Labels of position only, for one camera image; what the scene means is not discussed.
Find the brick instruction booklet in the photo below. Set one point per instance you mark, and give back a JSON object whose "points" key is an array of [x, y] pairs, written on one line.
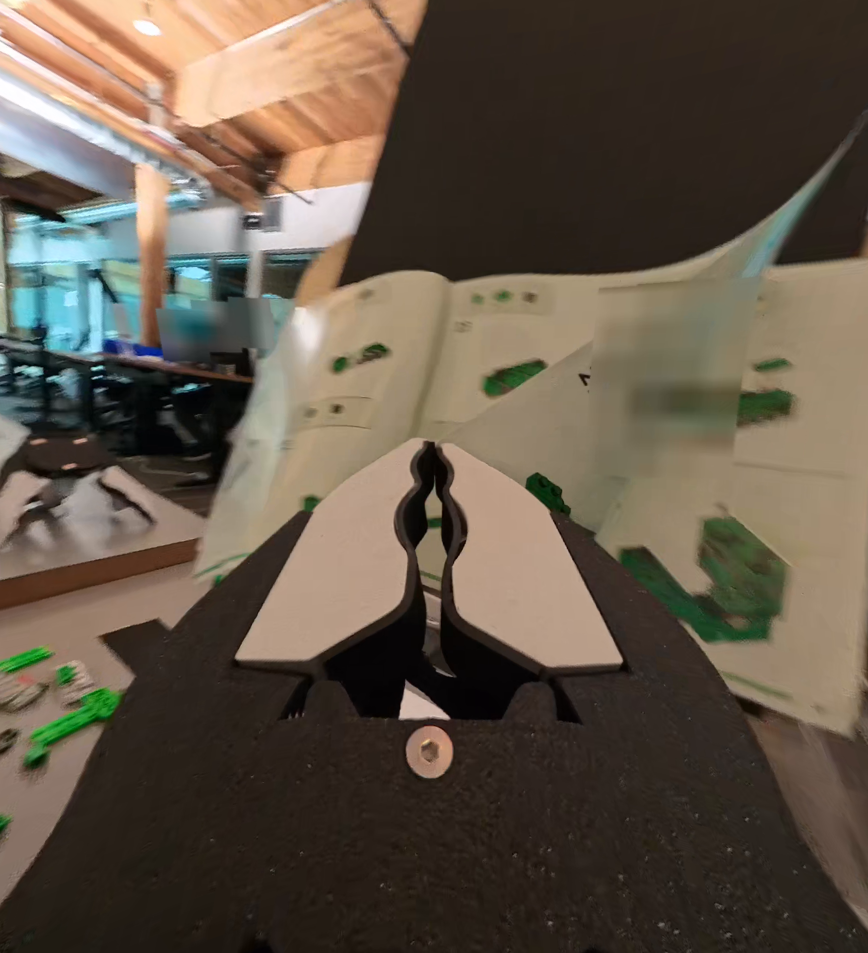
{"points": [[404, 350]]}

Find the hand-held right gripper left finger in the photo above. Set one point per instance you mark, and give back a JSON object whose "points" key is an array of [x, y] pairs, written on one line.
{"points": [[344, 581]]}

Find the wooden column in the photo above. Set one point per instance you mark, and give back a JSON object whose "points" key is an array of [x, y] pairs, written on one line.
{"points": [[151, 253]]}

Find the ceiling spot lamp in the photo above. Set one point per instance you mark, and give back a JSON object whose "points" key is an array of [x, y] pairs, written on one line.
{"points": [[146, 26]]}

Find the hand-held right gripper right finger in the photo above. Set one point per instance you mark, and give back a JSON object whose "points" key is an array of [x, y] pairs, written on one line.
{"points": [[523, 581]]}

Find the grey desk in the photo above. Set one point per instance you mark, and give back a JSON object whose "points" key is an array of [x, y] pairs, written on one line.
{"points": [[32, 893]]}

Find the scattered loose toy bricks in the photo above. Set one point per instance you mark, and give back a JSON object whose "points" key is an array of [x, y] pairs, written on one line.
{"points": [[76, 718]]}

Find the long background table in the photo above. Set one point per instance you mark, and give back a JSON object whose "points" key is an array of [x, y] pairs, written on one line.
{"points": [[203, 376]]}

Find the raised black wood-edged table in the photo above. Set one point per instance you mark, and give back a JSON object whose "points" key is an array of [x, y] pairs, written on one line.
{"points": [[627, 134]]}

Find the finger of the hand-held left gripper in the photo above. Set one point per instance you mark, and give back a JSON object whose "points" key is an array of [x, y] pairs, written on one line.
{"points": [[28, 502], [127, 495]]}

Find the wood-edged side desk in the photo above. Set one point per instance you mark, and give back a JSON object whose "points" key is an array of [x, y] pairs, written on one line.
{"points": [[143, 555]]}

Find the silver ceiling duct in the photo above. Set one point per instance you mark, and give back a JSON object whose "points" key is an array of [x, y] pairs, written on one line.
{"points": [[32, 112]]}

